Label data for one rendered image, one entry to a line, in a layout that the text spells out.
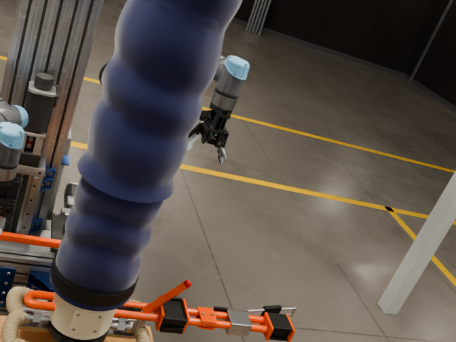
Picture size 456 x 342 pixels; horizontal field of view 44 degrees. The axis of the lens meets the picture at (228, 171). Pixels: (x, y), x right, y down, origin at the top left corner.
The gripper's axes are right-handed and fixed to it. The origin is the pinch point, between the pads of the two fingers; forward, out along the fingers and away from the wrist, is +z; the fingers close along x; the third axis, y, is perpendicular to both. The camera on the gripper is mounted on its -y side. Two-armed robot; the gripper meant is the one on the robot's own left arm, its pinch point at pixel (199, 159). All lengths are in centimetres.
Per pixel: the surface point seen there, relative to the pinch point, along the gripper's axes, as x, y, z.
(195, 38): -28, 47, -47
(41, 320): -40, 37, 39
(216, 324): 9, 39, 33
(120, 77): -39, 42, -34
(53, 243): -39, 10, 33
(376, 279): 254, -166, 152
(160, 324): -8, 40, 34
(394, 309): 243, -123, 146
